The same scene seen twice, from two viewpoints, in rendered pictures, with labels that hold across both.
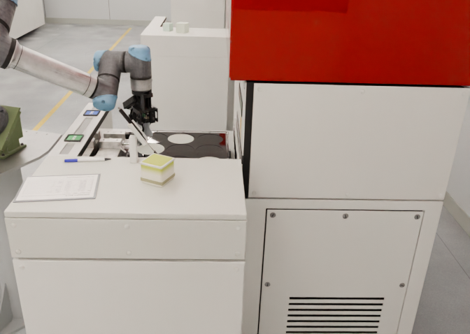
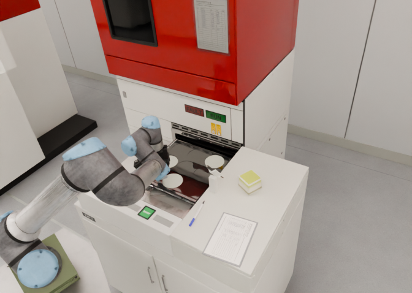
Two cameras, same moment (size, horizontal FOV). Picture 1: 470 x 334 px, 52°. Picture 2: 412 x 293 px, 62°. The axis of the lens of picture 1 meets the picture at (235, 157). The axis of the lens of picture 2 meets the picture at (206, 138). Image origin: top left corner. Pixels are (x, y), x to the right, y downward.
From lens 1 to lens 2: 1.45 m
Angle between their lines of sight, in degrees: 46
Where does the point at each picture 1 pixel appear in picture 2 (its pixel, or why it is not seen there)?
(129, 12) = not seen: outside the picture
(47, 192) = (236, 244)
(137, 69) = (158, 135)
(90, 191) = (247, 222)
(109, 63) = (144, 144)
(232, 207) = (298, 169)
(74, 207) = (265, 235)
